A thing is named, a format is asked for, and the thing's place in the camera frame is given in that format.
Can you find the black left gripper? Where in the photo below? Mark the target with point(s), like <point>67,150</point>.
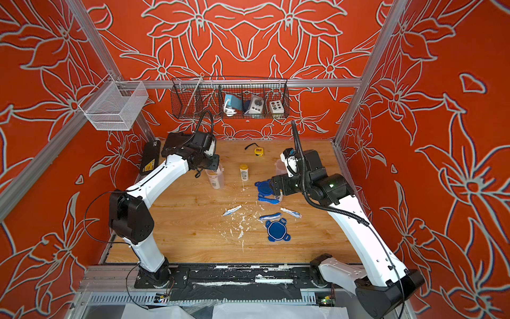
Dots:
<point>216,161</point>

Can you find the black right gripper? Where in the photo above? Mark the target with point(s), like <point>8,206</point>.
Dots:
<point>285,179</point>

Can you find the white bottle yellow cap front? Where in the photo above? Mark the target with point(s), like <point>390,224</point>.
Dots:
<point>215,179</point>

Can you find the white bottle yellow cap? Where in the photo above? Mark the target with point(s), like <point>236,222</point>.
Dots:
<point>215,179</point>
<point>244,172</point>

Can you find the clear plastic container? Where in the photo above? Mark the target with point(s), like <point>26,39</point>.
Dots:
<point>280,168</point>
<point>215,177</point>

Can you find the blue toothbrush case front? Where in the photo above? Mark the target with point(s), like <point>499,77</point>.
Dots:
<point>271,217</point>

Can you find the blue toothbrush case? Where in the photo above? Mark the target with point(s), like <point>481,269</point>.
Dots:
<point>271,217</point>
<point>273,201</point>

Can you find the blue container lid front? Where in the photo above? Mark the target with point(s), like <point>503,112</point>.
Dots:
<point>277,230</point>

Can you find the blue container lid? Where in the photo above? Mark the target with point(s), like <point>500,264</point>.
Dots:
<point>264,188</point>
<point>277,230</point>

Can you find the small toothpaste tube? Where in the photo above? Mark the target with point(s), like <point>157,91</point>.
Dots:
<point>294,214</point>
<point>232,210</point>

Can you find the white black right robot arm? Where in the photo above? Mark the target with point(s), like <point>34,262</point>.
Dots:
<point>383,283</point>

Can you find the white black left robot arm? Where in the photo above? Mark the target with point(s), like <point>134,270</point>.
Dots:
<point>129,210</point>

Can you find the blue toothbrush case back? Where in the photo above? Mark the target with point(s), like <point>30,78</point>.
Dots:
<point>273,201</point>

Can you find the blue container lid back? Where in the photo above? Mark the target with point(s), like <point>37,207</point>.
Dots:
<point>264,188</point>

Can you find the white bottle yellow cap back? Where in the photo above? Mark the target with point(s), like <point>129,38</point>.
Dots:
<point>244,172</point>

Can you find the black box yellow label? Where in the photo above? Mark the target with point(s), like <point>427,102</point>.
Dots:
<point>150,157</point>

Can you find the yellow tape measure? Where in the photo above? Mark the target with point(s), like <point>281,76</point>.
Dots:
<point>258,150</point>

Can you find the blue white device in basket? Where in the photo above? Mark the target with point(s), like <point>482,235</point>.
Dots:
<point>232,105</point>

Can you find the grey white device in basket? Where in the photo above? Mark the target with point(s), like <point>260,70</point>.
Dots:
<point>255,106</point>

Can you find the white button box in basket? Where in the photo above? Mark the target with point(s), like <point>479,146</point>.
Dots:
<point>276,108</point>

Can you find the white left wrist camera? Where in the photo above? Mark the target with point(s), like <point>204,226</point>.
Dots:
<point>210,145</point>

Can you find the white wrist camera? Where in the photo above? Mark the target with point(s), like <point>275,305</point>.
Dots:
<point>210,145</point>
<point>288,158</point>

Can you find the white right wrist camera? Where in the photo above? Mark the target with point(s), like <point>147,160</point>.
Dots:
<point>288,158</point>

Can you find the black wire wall basket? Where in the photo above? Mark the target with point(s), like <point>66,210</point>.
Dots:
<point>190,97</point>

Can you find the white wire basket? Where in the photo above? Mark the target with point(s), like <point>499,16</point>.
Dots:
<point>111,108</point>

